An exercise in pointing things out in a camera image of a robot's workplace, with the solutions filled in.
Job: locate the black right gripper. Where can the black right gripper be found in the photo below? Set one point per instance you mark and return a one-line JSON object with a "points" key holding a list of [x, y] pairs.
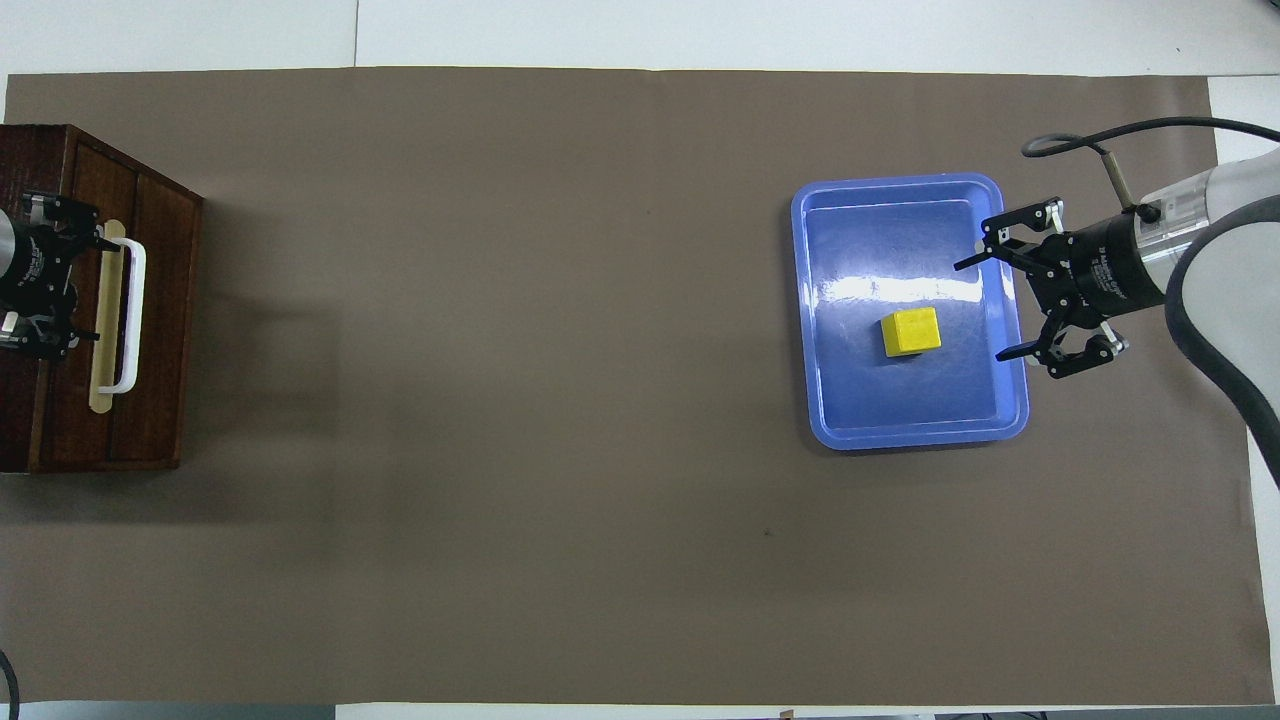
{"points": [[1105, 268]]}

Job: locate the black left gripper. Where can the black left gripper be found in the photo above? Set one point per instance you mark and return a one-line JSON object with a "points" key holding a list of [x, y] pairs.
{"points": [[35, 265]]}

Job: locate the yellow cube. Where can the yellow cube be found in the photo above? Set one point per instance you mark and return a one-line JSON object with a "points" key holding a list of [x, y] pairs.
{"points": [[911, 332]]}

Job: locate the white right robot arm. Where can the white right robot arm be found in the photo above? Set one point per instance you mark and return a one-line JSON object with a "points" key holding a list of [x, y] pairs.
{"points": [[1240, 190]]}

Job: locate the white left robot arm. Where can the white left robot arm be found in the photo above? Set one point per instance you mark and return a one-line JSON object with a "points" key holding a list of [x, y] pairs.
{"points": [[4, 250]]}

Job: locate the dark wooden cabinet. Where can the dark wooden cabinet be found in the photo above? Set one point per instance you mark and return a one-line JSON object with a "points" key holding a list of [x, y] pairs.
{"points": [[30, 420]]}

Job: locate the blue plastic tray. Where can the blue plastic tray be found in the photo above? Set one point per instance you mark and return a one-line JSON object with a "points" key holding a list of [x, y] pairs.
{"points": [[900, 400]]}

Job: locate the brown table mat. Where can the brown table mat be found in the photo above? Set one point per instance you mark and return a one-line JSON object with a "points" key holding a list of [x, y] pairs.
{"points": [[500, 400]]}

